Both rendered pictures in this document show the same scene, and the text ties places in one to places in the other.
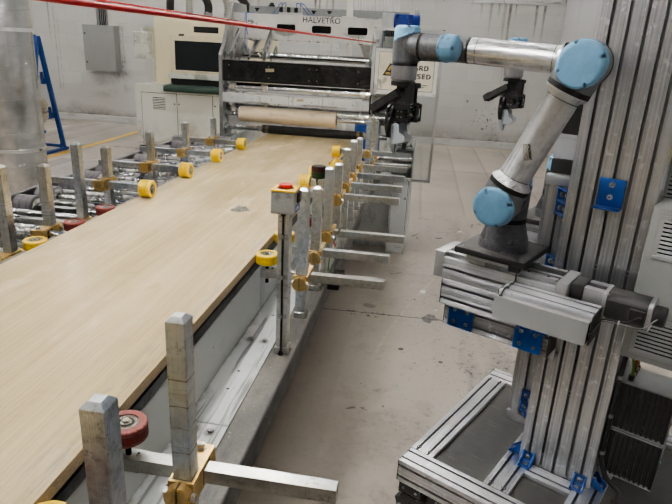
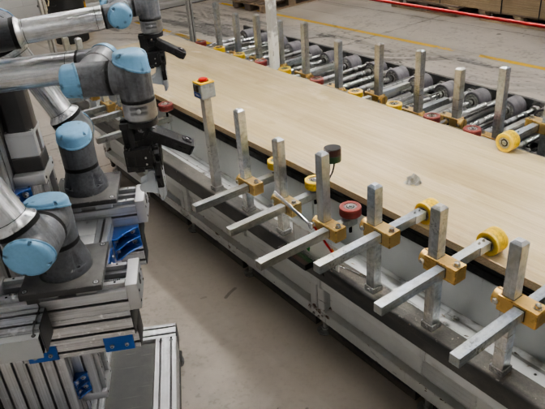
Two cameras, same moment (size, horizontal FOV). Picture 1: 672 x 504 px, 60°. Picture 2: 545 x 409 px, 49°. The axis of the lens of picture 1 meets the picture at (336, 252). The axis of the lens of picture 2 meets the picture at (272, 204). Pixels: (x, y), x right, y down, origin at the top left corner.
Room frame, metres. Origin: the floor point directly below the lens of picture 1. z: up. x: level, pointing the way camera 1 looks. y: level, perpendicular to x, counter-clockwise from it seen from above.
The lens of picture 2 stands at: (3.60, -1.34, 1.99)
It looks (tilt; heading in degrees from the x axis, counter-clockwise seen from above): 30 degrees down; 137
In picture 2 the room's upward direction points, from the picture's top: 5 degrees counter-clockwise
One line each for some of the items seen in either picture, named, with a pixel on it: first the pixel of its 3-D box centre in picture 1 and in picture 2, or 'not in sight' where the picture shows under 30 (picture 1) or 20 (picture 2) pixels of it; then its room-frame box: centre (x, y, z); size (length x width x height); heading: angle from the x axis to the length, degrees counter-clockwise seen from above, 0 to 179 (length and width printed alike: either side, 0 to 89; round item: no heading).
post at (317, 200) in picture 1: (315, 247); (281, 194); (2.12, 0.08, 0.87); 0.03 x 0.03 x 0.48; 82
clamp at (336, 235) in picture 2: (327, 233); (328, 227); (2.39, 0.04, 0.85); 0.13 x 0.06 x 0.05; 172
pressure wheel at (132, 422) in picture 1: (127, 444); (166, 112); (0.94, 0.39, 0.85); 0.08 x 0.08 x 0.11
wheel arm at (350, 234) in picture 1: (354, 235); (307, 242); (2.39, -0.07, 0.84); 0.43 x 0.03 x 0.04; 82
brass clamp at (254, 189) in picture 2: (302, 277); (249, 183); (1.90, 0.11, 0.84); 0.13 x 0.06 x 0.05; 172
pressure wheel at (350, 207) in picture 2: not in sight; (350, 218); (2.42, 0.13, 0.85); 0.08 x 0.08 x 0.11
